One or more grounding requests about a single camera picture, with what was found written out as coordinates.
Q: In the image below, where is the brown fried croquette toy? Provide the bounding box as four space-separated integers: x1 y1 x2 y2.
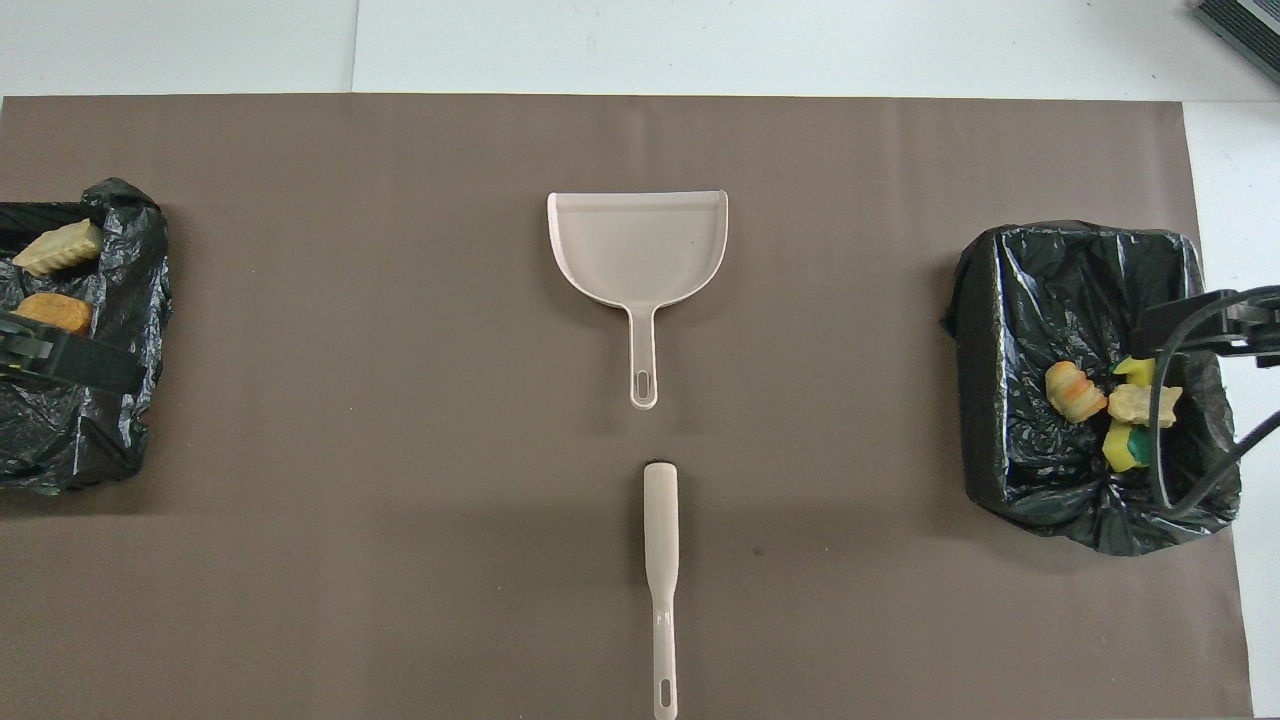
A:
10 292 94 337

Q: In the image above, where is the beige ridged chip toy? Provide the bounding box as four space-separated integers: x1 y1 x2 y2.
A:
1107 383 1184 429
11 219 105 278
1045 361 1109 424

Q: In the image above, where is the pale pink plastic dustpan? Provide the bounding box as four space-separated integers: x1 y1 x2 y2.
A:
546 189 730 410

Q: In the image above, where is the beige hand brush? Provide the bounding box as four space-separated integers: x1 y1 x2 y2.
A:
643 461 681 720

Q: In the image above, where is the black bag lined bin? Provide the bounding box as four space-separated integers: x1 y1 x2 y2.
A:
0 178 173 497
942 220 1244 558

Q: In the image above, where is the dark grey ribbed device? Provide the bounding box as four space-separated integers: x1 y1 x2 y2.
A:
1195 0 1280 86

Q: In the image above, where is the brown paper table mat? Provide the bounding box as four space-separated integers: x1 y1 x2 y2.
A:
0 94 1256 720

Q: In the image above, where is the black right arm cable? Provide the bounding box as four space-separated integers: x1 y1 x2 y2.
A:
1148 288 1280 519

